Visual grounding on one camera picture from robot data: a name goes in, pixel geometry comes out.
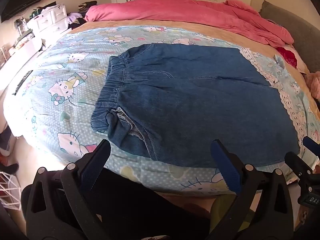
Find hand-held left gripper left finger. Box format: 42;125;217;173
21;139;112;240

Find black remote control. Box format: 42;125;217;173
12;70;33;96

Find white drawer chest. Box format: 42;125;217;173
26;4;72;39

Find red floral pillow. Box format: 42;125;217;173
276;44;310;74

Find dark bag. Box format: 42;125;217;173
78;1;97;12

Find pink plush cloth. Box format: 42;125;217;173
305;71;320;98

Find blue denim skirt with lace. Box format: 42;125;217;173
90;43;300;167

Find person's dark trousers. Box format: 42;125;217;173
95;167;212;240

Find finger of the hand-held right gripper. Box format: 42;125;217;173
301;135;320;157
284;151;314;182

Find white wire basket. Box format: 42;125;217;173
0;171;22;210

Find white side table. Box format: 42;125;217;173
0;37;43;72

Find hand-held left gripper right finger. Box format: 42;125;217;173
207;139;294;240

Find cartoon cat printed blanket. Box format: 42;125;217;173
4;25;320;197

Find pink duvet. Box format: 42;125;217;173
84;0;294;48

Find black slipper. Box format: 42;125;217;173
0;163;19;176

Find purple clothes pile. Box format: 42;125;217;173
66;12;87;30

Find grey slipper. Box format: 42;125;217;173
0;125;17;157

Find grey quilted headboard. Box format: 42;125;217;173
259;0;320;74

